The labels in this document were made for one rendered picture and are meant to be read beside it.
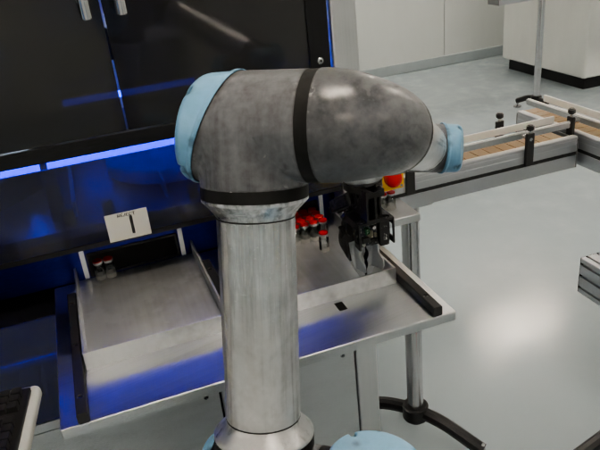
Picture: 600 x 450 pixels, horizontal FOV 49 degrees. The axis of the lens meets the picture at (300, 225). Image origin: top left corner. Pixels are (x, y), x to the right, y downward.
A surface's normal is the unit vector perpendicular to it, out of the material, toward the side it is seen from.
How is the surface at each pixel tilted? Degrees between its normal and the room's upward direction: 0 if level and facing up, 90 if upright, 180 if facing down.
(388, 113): 68
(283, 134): 81
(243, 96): 41
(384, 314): 0
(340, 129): 77
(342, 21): 90
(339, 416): 90
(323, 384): 90
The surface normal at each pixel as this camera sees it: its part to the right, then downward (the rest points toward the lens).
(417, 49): 0.34, 0.37
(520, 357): -0.10, -0.90
